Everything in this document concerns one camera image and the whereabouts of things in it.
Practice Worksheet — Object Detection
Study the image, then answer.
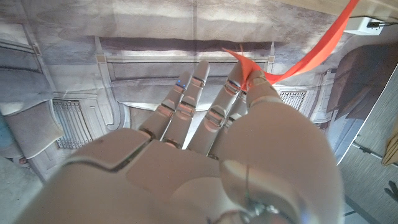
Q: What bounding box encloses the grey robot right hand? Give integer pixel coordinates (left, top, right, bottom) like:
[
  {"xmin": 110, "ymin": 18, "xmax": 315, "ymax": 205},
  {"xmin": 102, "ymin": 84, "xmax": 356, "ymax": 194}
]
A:
[{"xmin": 14, "ymin": 60, "xmax": 346, "ymax": 224}]

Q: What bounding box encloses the orange satin ribbon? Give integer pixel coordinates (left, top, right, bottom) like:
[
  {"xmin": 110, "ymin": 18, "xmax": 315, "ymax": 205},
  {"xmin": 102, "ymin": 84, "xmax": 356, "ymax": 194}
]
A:
[{"xmin": 222, "ymin": 0, "xmax": 361, "ymax": 91}]

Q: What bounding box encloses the white slanted backdrop frame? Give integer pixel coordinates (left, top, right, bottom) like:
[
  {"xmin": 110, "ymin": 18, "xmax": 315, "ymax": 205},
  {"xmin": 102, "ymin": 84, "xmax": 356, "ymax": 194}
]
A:
[{"xmin": 337, "ymin": 62, "xmax": 398, "ymax": 166}]

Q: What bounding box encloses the beige fabric bundle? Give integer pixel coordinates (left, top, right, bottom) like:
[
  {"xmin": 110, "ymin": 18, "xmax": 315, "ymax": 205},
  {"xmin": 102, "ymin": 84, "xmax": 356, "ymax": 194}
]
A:
[{"xmin": 381, "ymin": 121, "xmax": 398, "ymax": 166}]

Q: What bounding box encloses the black power strip cord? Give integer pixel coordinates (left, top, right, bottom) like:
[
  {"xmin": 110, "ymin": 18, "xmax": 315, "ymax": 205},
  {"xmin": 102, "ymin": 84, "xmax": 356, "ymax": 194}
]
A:
[{"xmin": 366, "ymin": 20, "xmax": 398, "ymax": 28}]

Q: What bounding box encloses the white power strip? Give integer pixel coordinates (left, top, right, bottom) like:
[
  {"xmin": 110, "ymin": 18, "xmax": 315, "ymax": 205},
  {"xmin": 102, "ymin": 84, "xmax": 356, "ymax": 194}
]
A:
[{"xmin": 343, "ymin": 17, "xmax": 385, "ymax": 36}]

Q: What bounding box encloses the printed sofa room backdrop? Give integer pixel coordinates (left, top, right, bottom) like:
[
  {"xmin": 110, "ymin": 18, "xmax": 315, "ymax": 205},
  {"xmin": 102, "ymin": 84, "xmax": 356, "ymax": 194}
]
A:
[{"xmin": 0, "ymin": 0, "xmax": 398, "ymax": 187}]

